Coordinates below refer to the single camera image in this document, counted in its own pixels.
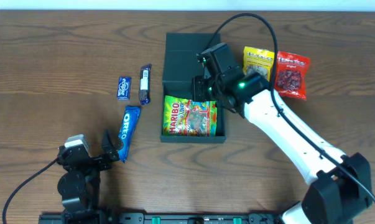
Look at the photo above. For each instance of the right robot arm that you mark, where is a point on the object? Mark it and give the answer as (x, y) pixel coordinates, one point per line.
(339, 185)

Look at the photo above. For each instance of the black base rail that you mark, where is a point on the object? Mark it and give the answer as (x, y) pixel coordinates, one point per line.
(140, 218)

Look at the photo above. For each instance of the small blue Eclipse gum box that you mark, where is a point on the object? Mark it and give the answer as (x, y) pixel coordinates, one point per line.
(124, 88)

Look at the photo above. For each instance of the Haribo gummy worms bag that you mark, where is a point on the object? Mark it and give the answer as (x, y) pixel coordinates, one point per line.
(183, 117)

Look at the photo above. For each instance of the red snack bag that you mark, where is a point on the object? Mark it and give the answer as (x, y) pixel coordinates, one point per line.
(290, 75)

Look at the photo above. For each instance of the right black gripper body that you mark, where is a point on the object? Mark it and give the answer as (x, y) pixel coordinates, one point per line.
(198, 88)

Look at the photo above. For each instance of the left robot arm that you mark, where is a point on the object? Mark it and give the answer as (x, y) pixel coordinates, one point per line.
(80, 186)

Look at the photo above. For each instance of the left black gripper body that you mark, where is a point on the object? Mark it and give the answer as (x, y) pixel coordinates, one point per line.
(97, 159)

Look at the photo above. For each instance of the dark blue chocolate bar wrapper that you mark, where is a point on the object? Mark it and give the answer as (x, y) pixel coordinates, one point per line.
(144, 89)

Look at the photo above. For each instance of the yellow snack bag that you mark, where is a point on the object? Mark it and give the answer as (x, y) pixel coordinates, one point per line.
(258, 60)

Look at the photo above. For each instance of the blue Oreo cookie pack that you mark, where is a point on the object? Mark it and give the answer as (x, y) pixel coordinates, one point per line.
(130, 120)

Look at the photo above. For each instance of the dark green open box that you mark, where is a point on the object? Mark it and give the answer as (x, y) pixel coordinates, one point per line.
(180, 66)

